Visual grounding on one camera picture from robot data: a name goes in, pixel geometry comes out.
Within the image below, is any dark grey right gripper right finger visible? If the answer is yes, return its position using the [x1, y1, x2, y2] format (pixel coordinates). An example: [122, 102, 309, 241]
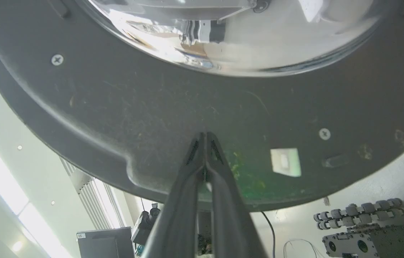
[205, 132, 269, 258]

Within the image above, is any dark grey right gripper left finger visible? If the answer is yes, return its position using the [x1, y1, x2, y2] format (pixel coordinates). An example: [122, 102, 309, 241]
[141, 132, 206, 258]

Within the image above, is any dark grey washing machine door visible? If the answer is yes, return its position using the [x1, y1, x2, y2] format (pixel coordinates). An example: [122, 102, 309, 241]
[0, 0, 404, 212]

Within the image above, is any white rectangular sticker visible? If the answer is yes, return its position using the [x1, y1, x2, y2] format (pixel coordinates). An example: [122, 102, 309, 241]
[270, 148, 302, 178]

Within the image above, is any black monitor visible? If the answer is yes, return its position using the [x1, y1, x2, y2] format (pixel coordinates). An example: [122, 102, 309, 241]
[76, 227, 135, 258]

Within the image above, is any white ceiling air vent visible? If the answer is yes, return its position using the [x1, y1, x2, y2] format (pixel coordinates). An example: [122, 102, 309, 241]
[60, 157, 126, 230]

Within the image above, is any grey omni wheel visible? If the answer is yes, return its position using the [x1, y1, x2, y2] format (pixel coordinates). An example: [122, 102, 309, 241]
[313, 198, 404, 230]

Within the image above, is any black camera on stand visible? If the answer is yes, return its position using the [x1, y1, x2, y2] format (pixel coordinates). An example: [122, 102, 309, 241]
[131, 203, 161, 246]

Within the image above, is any thin black cable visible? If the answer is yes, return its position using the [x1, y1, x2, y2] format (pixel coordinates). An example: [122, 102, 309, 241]
[261, 211, 276, 258]

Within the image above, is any thin white cable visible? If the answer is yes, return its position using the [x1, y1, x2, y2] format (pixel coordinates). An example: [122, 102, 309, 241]
[283, 239, 326, 258]

